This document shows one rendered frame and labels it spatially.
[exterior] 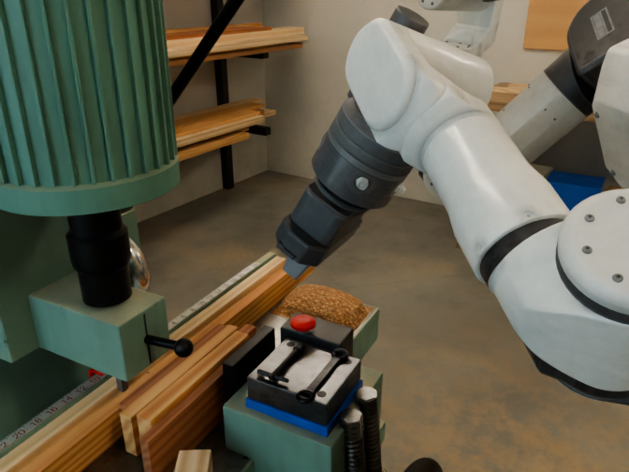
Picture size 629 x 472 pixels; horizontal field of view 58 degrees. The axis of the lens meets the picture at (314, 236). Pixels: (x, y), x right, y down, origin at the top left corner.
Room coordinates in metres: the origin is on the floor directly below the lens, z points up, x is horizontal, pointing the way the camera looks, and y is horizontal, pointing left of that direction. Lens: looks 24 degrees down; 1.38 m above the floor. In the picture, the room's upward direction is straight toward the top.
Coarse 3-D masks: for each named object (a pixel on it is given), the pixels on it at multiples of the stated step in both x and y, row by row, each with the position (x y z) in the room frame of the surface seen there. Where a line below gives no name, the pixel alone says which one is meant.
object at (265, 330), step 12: (252, 336) 0.58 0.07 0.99; (264, 336) 0.58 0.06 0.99; (240, 348) 0.55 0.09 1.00; (252, 348) 0.56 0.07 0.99; (264, 348) 0.58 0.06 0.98; (228, 360) 0.53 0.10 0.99; (240, 360) 0.53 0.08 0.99; (252, 360) 0.55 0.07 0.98; (228, 372) 0.52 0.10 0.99; (240, 372) 0.53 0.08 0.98; (228, 384) 0.52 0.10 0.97; (240, 384) 0.53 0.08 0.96; (228, 396) 0.53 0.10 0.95
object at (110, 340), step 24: (48, 288) 0.56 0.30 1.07; (72, 288) 0.56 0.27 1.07; (48, 312) 0.53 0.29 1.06; (72, 312) 0.52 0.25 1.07; (96, 312) 0.51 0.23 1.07; (120, 312) 0.51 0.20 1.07; (144, 312) 0.52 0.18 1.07; (48, 336) 0.54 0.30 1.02; (72, 336) 0.52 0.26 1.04; (96, 336) 0.50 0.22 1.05; (120, 336) 0.49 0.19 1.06; (144, 336) 0.51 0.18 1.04; (168, 336) 0.54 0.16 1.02; (72, 360) 0.52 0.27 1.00; (96, 360) 0.50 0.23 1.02; (120, 360) 0.49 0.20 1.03; (144, 360) 0.51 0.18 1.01
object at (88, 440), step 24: (264, 288) 0.80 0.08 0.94; (288, 288) 0.86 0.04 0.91; (240, 312) 0.73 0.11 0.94; (264, 312) 0.79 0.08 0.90; (192, 336) 0.66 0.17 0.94; (120, 408) 0.52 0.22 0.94; (72, 432) 0.48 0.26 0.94; (96, 432) 0.49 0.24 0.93; (120, 432) 0.51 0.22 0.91; (48, 456) 0.45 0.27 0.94; (72, 456) 0.46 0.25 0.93; (96, 456) 0.48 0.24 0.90
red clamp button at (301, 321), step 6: (294, 318) 0.57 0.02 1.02; (300, 318) 0.57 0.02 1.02; (306, 318) 0.57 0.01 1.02; (312, 318) 0.57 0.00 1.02; (294, 324) 0.56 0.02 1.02; (300, 324) 0.56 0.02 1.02; (306, 324) 0.56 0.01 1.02; (312, 324) 0.56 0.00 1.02; (300, 330) 0.56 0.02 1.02; (306, 330) 0.56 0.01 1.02
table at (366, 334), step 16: (256, 320) 0.77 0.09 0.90; (272, 320) 0.77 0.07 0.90; (368, 320) 0.77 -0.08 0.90; (368, 336) 0.77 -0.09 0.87; (224, 432) 0.52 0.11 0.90; (384, 432) 0.57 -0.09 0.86; (112, 448) 0.50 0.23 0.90; (208, 448) 0.50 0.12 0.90; (224, 448) 0.50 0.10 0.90; (96, 464) 0.47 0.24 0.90; (112, 464) 0.47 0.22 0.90; (128, 464) 0.47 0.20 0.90; (224, 464) 0.47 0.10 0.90; (240, 464) 0.47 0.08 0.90
